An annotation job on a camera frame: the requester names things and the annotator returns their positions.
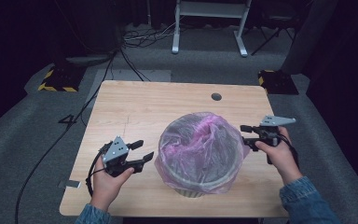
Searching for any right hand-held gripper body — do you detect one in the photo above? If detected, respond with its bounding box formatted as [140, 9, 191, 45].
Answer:
[255, 115, 296, 147]

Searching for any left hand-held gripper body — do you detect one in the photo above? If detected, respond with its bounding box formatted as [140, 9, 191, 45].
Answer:
[101, 135, 136, 178]

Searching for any pink plastic bag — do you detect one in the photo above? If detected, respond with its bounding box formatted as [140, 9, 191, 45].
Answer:
[154, 111, 251, 195]

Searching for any green plastic bucket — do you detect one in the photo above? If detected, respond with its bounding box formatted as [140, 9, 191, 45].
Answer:
[158, 113, 245, 199]

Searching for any person's right hand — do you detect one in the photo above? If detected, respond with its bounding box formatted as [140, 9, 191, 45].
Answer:
[255, 126, 304, 186]

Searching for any person's left hand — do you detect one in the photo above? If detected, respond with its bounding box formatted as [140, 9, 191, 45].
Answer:
[89, 157, 135, 213]

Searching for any grey tape strip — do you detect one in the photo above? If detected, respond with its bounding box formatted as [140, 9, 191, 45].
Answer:
[58, 179, 82, 189]

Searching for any black tripod stand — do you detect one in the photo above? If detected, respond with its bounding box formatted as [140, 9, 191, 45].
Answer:
[251, 18, 296, 57]

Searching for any dark stand with grey base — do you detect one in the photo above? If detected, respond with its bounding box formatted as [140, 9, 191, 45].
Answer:
[52, 0, 122, 68]

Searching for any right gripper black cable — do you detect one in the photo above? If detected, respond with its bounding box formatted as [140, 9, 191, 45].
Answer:
[278, 133, 300, 171]

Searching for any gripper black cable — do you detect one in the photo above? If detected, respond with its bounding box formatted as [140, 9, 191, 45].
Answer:
[86, 141, 113, 197]
[278, 133, 300, 171]

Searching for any black yellow striped base plate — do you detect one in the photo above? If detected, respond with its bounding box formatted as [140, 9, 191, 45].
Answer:
[257, 69, 300, 95]
[37, 66, 87, 92]

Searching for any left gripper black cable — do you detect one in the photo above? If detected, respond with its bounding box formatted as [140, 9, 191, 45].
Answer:
[86, 141, 113, 197]

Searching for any long black floor cable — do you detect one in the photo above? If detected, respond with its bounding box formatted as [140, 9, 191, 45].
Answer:
[14, 49, 119, 224]

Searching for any bundle of floor cables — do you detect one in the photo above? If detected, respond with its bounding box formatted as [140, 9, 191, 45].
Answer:
[122, 21, 181, 49]

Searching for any white metal desk frame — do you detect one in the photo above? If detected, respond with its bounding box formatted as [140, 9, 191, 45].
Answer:
[171, 0, 253, 58]

